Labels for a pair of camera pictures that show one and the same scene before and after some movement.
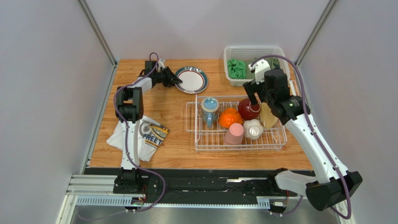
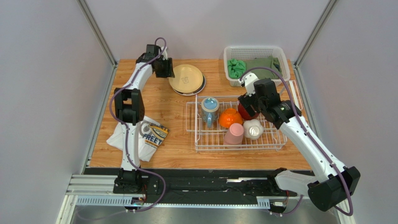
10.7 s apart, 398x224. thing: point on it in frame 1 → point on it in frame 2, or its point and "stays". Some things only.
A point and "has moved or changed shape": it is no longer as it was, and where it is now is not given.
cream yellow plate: x=268 y=118 has moved or changed shape
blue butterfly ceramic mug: x=209 y=106 stays
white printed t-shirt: x=152 y=134 stays
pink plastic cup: x=233 y=137 stays
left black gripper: x=171 y=79 → x=169 y=72
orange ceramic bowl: x=230 y=115 stays
